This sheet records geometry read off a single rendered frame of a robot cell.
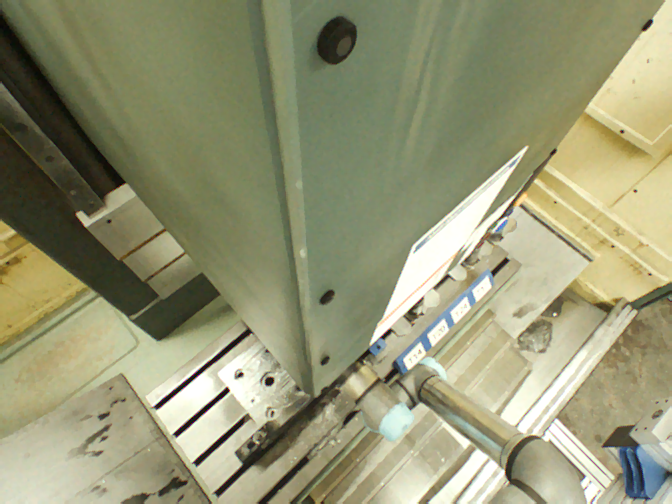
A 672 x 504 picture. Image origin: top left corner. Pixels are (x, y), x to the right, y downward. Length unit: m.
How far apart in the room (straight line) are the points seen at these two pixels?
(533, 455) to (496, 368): 0.88
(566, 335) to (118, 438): 1.64
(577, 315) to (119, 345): 1.78
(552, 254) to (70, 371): 1.85
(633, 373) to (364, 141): 2.69
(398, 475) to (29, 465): 1.12
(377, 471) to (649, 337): 1.87
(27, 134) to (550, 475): 1.01
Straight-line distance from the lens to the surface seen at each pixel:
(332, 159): 0.16
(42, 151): 0.95
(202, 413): 1.44
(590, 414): 2.63
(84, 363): 1.93
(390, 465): 1.54
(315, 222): 0.18
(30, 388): 2.00
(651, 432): 1.41
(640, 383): 2.82
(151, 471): 1.68
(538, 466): 0.83
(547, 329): 1.88
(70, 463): 1.71
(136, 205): 1.12
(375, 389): 0.95
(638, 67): 1.38
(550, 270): 1.80
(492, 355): 1.69
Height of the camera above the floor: 2.26
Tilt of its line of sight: 63 degrees down
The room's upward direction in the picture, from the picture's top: 5 degrees clockwise
